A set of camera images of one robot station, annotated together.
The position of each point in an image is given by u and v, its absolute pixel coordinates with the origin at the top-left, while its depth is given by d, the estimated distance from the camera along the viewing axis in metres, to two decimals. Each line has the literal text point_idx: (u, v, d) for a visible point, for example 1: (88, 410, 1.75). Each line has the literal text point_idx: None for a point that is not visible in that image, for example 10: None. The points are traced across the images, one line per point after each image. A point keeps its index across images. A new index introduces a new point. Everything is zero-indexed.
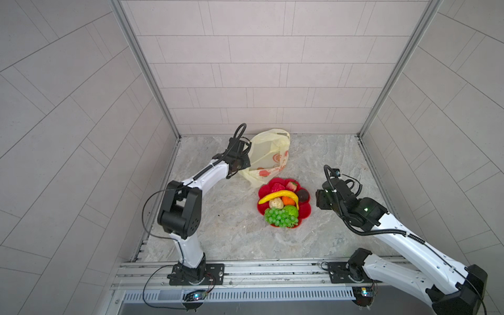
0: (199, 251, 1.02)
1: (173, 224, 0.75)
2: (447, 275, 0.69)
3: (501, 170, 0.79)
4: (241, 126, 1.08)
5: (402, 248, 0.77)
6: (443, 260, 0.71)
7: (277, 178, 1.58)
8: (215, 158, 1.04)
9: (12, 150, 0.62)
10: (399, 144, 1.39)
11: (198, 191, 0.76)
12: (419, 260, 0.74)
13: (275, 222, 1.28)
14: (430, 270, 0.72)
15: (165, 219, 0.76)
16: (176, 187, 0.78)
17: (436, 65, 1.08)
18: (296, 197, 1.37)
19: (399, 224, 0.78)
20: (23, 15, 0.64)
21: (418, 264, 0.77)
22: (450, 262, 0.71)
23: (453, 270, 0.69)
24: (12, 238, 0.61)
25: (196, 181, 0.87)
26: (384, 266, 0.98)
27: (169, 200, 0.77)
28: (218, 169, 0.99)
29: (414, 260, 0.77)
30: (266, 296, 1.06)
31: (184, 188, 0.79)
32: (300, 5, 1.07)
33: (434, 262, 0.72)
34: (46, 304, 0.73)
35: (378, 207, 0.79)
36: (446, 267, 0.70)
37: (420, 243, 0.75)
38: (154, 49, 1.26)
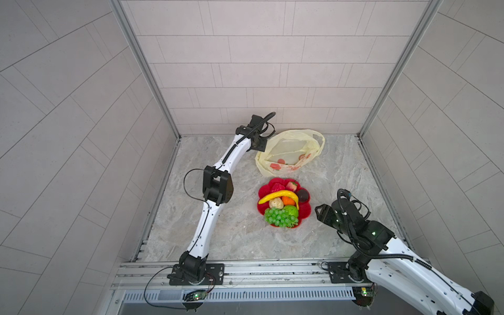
0: (209, 245, 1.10)
1: (214, 193, 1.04)
2: (453, 302, 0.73)
3: (501, 170, 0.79)
4: (271, 113, 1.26)
5: (410, 272, 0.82)
6: (449, 285, 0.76)
7: (278, 177, 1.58)
8: (239, 134, 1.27)
9: (12, 150, 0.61)
10: (399, 144, 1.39)
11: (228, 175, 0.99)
12: (426, 285, 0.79)
13: (275, 222, 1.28)
14: (438, 294, 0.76)
15: (208, 191, 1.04)
16: (211, 171, 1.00)
17: (436, 64, 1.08)
18: (296, 197, 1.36)
19: (406, 249, 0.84)
20: (23, 15, 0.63)
21: (426, 289, 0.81)
22: (457, 288, 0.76)
23: (459, 297, 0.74)
24: (12, 238, 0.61)
25: (225, 164, 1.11)
26: (390, 275, 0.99)
27: (208, 179, 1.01)
28: (242, 146, 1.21)
29: (422, 285, 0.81)
30: (266, 296, 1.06)
31: (216, 170, 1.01)
32: (300, 5, 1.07)
33: (441, 287, 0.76)
34: (47, 304, 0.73)
35: (386, 232, 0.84)
36: (453, 293, 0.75)
37: (427, 269, 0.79)
38: (155, 50, 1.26)
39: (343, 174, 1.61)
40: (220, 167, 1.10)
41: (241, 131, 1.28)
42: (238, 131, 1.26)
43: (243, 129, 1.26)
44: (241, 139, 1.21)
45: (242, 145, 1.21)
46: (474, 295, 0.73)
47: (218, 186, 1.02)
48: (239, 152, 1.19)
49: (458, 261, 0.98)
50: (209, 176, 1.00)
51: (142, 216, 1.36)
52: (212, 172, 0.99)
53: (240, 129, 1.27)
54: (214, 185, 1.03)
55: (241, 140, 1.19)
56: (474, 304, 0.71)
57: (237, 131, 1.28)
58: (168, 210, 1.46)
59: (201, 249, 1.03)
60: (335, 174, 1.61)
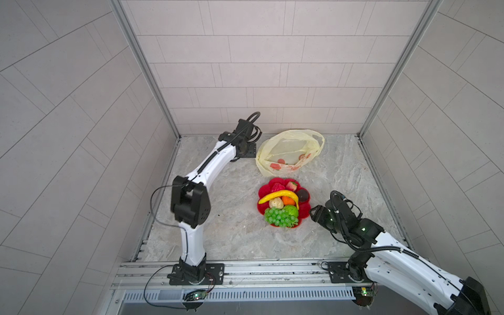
0: (202, 251, 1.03)
1: (184, 212, 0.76)
2: (441, 288, 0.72)
3: (501, 170, 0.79)
4: (255, 113, 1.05)
5: (399, 263, 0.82)
6: (437, 273, 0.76)
7: (278, 177, 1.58)
8: (222, 140, 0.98)
9: (12, 150, 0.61)
10: (399, 144, 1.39)
11: (203, 187, 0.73)
12: (415, 275, 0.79)
13: (275, 222, 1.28)
14: (426, 283, 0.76)
15: (176, 208, 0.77)
16: (180, 182, 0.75)
17: (436, 65, 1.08)
18: (296, 197, 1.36)
19: (395, 241, 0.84)
20: (23, 15, 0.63)
21: (417, 281, 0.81)
22: (445, 275, 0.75)
23: (447, 283, 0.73)
24: (12, 238, 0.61)
25: (201, 174, 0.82)
26: (388, 272, 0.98)
27: (177, 193, 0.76)
28: (224, 155, 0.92)
29: (413, 276, 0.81)
30: (266, 295, 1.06)
31: (189, 182, 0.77)
32: (300, 5, 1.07)
33: (429, 275, 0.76)
34: (47, 303, 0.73)
35: (376, 228, 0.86)
36: (441, 279, 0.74)
37: (415, 258, 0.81)
38: (155, 50, 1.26)
39: (343, 174, 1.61)
40: (193, 178, 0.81)
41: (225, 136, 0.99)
42: (220, 136, 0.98)
43: (227, 135, 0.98)
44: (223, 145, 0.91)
45: (224, 153, 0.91)
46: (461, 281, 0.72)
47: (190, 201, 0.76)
48: (220, 163, 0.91)
49: (458, 261, 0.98)
50: (178, 190, 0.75)
51: (142, 216, 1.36)
52: (182, 184, 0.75)
53: (223, 134, 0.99)
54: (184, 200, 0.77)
55: (223, 146, 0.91)
56: (461, 290, 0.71)
57: (220, 137, 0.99)
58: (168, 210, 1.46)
59: (200, 254, 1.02)
60: (335, 174, 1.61)
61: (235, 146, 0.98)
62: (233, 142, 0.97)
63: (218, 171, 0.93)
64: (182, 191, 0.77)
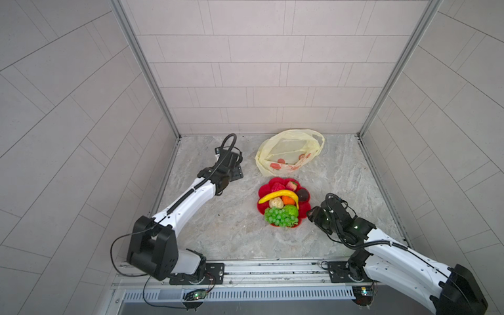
0: (195, 258, 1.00)
1: (143, 263, 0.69)
2: (430, 275, 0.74)
3: (501, 170, 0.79)
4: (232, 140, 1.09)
5: (390, 256, 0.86)
6: (425, 262, 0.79)
7: (277, 177, 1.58)
8: (201, 177, 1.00)
9: (12, 149, 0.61)
10: (399, 144, 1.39)
11: (170, 232, 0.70)
12: (406, 266, 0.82)
13: (275, 222, 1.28)
14: (417, 273, 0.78)
15: (135, 258, 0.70)
16: (144, 226, 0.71)
17: (436, 64, 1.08)
18: (296, 197, 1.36)
19: (385, 235, 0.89)
20: (22, 14, 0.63)
21: (409, 273, 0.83)
22: (433, 264, 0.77)
23: (436, 271, 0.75)
24: (12, 238, 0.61)
25: (170, 216, 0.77)
26: (386, 268, 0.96)
27: (138, 239, 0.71)
28: (201, 192, 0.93)
29: (404, 269, 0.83)
30: (266, 295, 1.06)
31: (155, 226, 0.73)
32: (300, 4, 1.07)
33: (418, 265, 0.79)
34: (47, 303, 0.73)
35: (368, 226, 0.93)
36: (429, 268, 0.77)
37: (403, 251, 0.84)
38: (154, 49, 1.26)
39: (343, 174, 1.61)
40: (161, 220, 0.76)
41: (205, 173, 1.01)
42: (200, 173, 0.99)
43: (207, 172, 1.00)
44: (201, 182, 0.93)
45: (201, 191, 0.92)
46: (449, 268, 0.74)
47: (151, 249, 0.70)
48: (196, 201, 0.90)
49: (458, 261, 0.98)
50: (141, 235, 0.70)
51: (142, 216, 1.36)
52: (145, 228, 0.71)
53: (203, 172, 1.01)
54: (146, 248, 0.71)
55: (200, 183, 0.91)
56: (449, 277, 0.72)
57: (199, 174, 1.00)
58: None
59: (197, 256, 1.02)
60: (335, 174, 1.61)
61: (216, 184, 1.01)
62: (212, 179, 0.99)
63: (194, 211, 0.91)
64: (144, 237, 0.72)
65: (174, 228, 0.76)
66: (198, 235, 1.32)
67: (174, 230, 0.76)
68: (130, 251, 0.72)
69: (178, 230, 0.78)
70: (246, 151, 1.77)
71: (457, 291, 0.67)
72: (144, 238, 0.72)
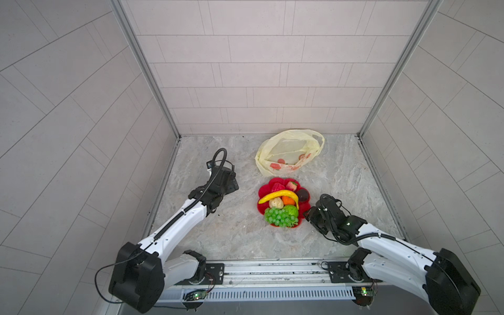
0: (191, 262, 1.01)
1: (128, 292, 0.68)
2: (416, 261, 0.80)
3: (501, 170, 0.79)
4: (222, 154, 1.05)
5: (381, 248, 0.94)
6: (413, 249, 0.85)
7: (278, 177, 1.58)
8: (193, 197, 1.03)
9: (12, 150, 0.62)
10: (399, 144, 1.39)
11: (155, 261, 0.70)
12: (396, 255, 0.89)
13: (275, 222, 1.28)
14: (405, 260, 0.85)
15: (119, 287, 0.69)
16: (130, 252, 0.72)
17: (436, 64, 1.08)
18: (296, 197, 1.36)
19: (375, 229, 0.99)
20: (22, 14, 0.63)
21: (401, 263, 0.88)
22: (419, 250, 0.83)
23: (421, 256, 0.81)
24: (12, 238, 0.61)
25: (157, 242, 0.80)
26: (383, 263, 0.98)
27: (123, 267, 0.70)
28: (192, 214, 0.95)
29: (396, 258, 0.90)
30: (266, 295, 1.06)
31: (140, 253, 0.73)
32: (300, 5, 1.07)
33: (405, 252, 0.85)
34: (47, 303, 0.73)
35: (359, 222, 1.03)
36: (416, 254, 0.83)
37: (393, 241, 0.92)
38: (154, 49, 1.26)
39: (343, 174, 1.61)
40: (147, 247, 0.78)
41: (197, 193, 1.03)
42: (191, 194, 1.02)
43: (198, 192, 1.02)
44: (191, 205, 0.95)
45: (191, 214, 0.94)
46: (434, 252, 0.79)
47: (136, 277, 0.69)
48: (186, 224, 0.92)
49: None
50: (126, 263, 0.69)
51: (142, 216, 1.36)
52: (130, 256, 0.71)
53: (194, 192, 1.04)
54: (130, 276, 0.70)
55: (190, 206, 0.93)
56: (434, 261, 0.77)
57: (192, 194, 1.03)
58: (168, 210, 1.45)
59: (195, 260, 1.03)
60: (335, 174, 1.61)
61: (208, 205, 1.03)
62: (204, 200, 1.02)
63: (183, 233, 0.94)
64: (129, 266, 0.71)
65: (161, 254, 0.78)
66: (198, 235, 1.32)
67: (161, 256, 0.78)
68: (113, 279, 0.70)
69: (165, 257, 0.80)
70: (246, 151, 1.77)
71: (445, 276, 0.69)
72: (129, 266, 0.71)
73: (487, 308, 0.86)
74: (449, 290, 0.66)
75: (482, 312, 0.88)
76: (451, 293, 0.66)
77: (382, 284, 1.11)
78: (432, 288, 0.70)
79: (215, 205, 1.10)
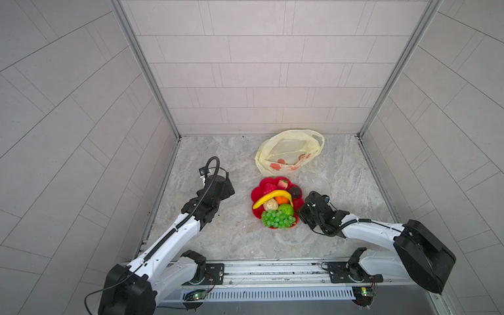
0: (191, 266, 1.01)
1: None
2: (387, 235, 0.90)
3: (501, 170, 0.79)
4: (216, 163, 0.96)
5: (361, 232, 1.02)
6: (385, 226, 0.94)
7: (269, 178, 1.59)
8: (185, 212, 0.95)
9: (12, 150, 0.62)
10: (399, 144, 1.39)
11: (146, 283, 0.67)
12: (372, 235, 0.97)
13: (273, 224, 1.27)
14: (380, 237, 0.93)
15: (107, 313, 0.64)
16: (119, 275, 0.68)
17: (436, 64, 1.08)
18: (289, 195, 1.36)
19: (355, 216, 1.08)
20: (23, 15, 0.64)
21: (379, 242, 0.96)
22: (390, 226, 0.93)
23: (392, 230, 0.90)
24: (12, 238, 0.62)
25: (147, 263, 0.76)
26: (373, 254, 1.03)
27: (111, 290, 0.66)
28: (184, 231, 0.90)
29: (375, 239, 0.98)
30: (266, 296, 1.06)
31: (130, 275, 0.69)
32: (300, 5, 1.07)
33: (379, 230, 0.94)
34: (47, 303, 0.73)
35: (342, 213, 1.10)
36: (388, 230, 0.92)
37: (369, 222, 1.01)
38: (155, 50, 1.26)
39: (343, 174, 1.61)
40: (136, 270, 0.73)
41: (190, 207, 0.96)
42: (183, 209, 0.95)
43: (192, 206, 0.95)
44: (184, 221, 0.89)
45: (184, 230, 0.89)
46: (403, 224, 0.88)
47: (126, 298, 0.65)
48: (178, 243, 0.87)
49: (458, 261, 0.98)
50: (115, 287, 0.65)
51: (142, 216, 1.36)
52: (120, 278, 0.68)
53: (187, 206, 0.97)
54: (119, 299, 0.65)
55: (182, 222, 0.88)
56: (403, 231, 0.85)
57: (184, 208, 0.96)
58: (168, 210, 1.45)
59: (193, 264, 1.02)
60: (335, 174, 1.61)
61: (201, 220, 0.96)
62: (197, 214, 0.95)
63: (175, 252, 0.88)
64: (118, 289, 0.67)
65: (151, 277, 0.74)
66: (198, 235, 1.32)
67: (151, 279, 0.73)
68: (102, 304, 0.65)
69: (155, 278, 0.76)
70: (247, 151, 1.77)
71: (412, 245, 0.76)
72: (119, 289, 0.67)
73: (488, 308, 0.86)
74: (415, 257, 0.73)
75: (482, 312, 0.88)
76: (417, 258, 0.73)
77: (382, 284, 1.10)
78: (401, 254, 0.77)
79: (210, 218, 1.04)
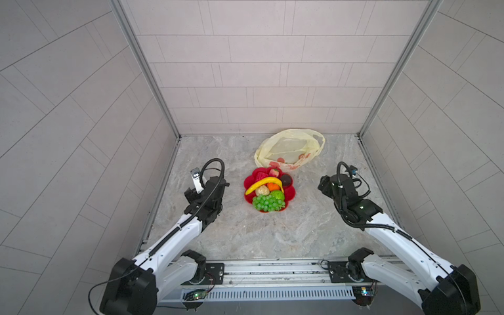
0: (191, 266, 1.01)
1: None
2: (429, 268, 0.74)
3: (501, 170, 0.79)
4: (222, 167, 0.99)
5: (392, 243, 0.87)
6: (428, 256, 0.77)
7: (261, 167, 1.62)
8: (188, 212, 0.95)
9: (12, 149, 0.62)
10: (399, 144, 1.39)
11: (150, 276, 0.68)
12: (407, 256, 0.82)
13: (264, 207, 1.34)
14: (415, 262, 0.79)
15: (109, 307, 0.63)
16: (124, 270, 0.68)
17: (436, 65, 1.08)
18: (279, 182, 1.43)
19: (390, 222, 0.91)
20: (23, 14, 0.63)
21: (407, 263, 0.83)
22: (436, 259, 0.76)
23: (436, 265, 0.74)
24: (12, 237, 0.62)
25: (152, 258, 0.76)
26: (383, 265, 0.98)
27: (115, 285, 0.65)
28: (187, 230, 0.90)
29: (405, 258, 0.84)
30: (266, 295, 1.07)
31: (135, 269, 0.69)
32: (300, 5, 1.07)
33: (420, 256, 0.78)
34: (47, 303, 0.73)
35: (374, 207, 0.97)
36: (430, 262, 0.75)
37: (408, 239, 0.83)
38: (155, 49, 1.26)
39: None
40: (142, 263, 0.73)
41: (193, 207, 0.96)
42: (187, 209, 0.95)
43: (195, 207, 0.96)
44: (188, 221, 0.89)
45: (187, 230, 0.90)
46: (453, 266, 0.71)
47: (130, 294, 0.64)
48: (181, 240, 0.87)
49: (458, 261, 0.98)
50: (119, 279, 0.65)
51: (142, 216, 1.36)
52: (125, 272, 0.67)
53: (190, 207, 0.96)
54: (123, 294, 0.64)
55: (186, 221, 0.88)
56: (449, 275, 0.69)
57: (187, 208, 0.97)
58: (168, 210, 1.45)
59: (193, 263, 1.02)
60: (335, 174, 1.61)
61: (203, 220, 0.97)
62: (200, 216, 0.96)
63: (177, 251, 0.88)
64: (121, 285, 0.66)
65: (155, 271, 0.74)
66: (198, 235, 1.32)
67: (156, 273, 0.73)
68: (104, 300, 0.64)
69: (160, 273, 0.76)
70: (247, 151, 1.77)
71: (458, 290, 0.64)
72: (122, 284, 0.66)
73: (487, 308, 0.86)
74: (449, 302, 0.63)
75: (482, 312, 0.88)
76: (453, 306, 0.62)
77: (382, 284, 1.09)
78: (436, 294, 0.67)
79: (211, 220, 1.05)
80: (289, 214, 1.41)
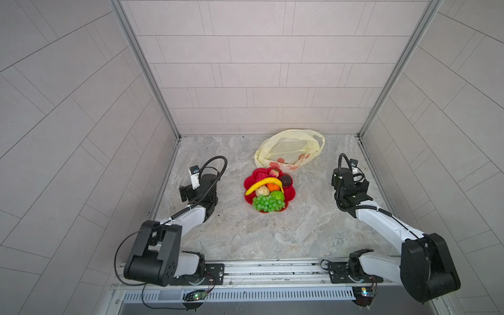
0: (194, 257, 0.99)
1: (146, 266, 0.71)
2: (400, 234, 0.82)
3: (501, 170, 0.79)
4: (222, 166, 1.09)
5: (375, 220, 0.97)
6: (403, 226, 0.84)
7: (261, 167, 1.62)
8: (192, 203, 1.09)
9: (12, 150, 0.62)
10: (399, 144, 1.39)
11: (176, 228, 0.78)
12: (385, 229, 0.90)
13: (264, 207, 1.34)
14: (390, 232, 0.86)
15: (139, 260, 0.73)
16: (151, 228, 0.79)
17: (436, 65, 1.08)
18: (279, 182, 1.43)
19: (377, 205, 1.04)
20: (23, 15, 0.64)
21: (388, 237, 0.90)
22: (409, 228, 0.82)
23: (407, 231, 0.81)
24: (12, 237, 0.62)
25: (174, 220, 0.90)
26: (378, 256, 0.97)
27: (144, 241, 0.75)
28: (196, 211, 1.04)
29: (384, 233, 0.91)
30: (266, 296, 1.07)
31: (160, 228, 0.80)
32: (300, 6, 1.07)
33: (394, 226, 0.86)
34: (47, 303, 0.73)
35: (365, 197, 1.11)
36: (403, 229, 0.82)
37: (388, 215, 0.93)
38: (155, 50, 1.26)
39: None
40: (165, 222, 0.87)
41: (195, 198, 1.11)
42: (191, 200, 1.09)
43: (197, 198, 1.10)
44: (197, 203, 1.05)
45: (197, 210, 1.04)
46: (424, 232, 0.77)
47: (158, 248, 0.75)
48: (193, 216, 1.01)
49: (458, 261, 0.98)
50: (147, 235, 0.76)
51: (142, 216, 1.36)
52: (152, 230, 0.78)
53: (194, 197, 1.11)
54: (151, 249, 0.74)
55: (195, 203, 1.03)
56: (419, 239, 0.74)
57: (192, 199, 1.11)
58: (168, 210, 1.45)
59: (196, 256, 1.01)
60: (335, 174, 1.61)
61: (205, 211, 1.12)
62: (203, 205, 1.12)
63: (189, 226, 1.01)
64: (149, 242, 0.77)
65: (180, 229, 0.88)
66: (198, 235, 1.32)
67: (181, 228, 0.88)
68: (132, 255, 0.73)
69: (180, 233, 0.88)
70: (247, 151, 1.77)
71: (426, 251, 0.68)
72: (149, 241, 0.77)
73: (488, 308, 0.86)
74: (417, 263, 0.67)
75: (482, 312, 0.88)
76: (420, 267, 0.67)
77: (382, 285, 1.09)
78: (405, 256, 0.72)
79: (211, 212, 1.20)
80: (289, 214, 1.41)
